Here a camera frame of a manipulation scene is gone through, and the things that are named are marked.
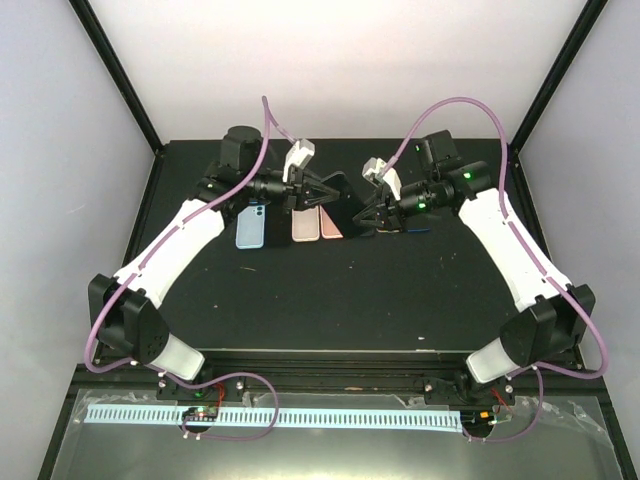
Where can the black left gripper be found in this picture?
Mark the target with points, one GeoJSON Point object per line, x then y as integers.
{"type": "Point", "coordinates": [295, 189]}

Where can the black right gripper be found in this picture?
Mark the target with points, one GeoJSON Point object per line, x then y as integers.
{"type": "Point", "coordinates": [387, 207]}

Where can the phone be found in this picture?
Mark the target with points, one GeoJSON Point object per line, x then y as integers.
{"type": "Point", "coordinates": [277, 227]}
{"type": "Point", "coordinates": [250, 228]}
{"type": "Point", "coordinates": [306, 225]}
{"type": "Point", "coordinates": [328, 229]}

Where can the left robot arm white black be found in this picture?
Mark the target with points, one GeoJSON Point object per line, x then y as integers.
{"type": "Point", "coordinates": [126, 324]}

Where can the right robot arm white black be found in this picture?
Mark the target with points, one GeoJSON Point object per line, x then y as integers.
{"type": "Point", "coordinates": [551, 311]}

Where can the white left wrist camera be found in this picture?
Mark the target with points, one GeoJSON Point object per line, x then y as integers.
{"type": "Point", "coordinates": [299, 155]}

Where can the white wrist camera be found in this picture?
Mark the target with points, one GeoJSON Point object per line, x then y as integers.
{"type": "Point", "coordinates": [376, 172]}
{"type": "Point", "coordinates": [299, 155]}

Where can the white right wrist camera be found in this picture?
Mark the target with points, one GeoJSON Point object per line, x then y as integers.
{"type": "Point", "coordinates": [376, 172]}

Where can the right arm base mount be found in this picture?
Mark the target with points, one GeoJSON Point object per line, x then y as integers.
{"type": "Point", "coordinates": [460, 389]}

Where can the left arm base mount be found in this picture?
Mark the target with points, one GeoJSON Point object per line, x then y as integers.
{"type": "Point", "coordinates": [230, 389]}

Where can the left black frame post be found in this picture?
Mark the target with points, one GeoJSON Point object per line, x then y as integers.
{"type": "Point", "coordinates": [98, 37]}

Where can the black frame post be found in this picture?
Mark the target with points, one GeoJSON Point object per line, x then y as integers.
{"type": "Point", "coordinates": [575, 40]}
{"type": "Point", "coordinates": [98, 37]}

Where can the right black frame post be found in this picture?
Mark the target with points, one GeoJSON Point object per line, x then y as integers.
{"type": "Point", "coordinates": [575, 40]}

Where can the white slotted cable duct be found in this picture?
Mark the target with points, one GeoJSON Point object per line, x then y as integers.
{"type": "Point", "coordinates": [262, 418]}

